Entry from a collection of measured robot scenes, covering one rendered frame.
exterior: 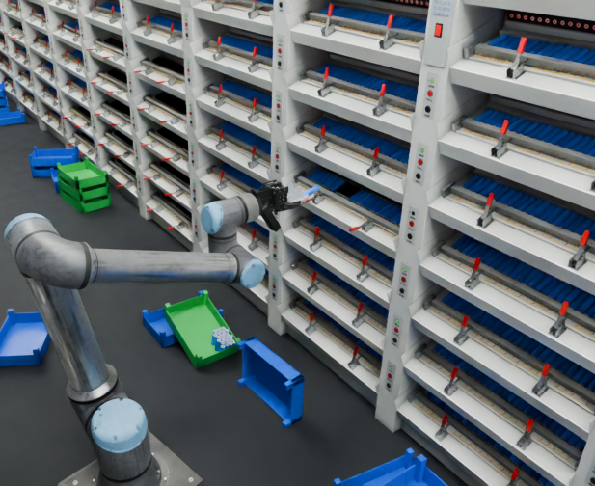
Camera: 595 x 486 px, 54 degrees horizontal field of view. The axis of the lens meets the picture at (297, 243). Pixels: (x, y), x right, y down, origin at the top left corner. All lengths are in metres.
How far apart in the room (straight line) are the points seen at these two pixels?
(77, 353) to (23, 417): 0.69
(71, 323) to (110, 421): 0.30
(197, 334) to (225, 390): 0.32
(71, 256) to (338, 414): 1.22
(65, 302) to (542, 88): 1.29
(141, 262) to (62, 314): 0.27
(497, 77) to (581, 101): 0.22
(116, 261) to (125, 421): 0.50
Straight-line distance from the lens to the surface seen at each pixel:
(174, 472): 2.00
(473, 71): 1.60
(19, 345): 2.76
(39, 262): 1.49
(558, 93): 1.47
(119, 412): 1.82
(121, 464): 1.84
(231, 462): 2.12
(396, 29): 1.86
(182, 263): 1.61
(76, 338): 1.75
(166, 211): 3.49
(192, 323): 2.61
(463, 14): 1.64
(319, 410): 2.30
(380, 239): 1.94
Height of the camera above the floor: 1.57
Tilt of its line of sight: 28 degrees down
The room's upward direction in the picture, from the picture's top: 2 degrees clockwise
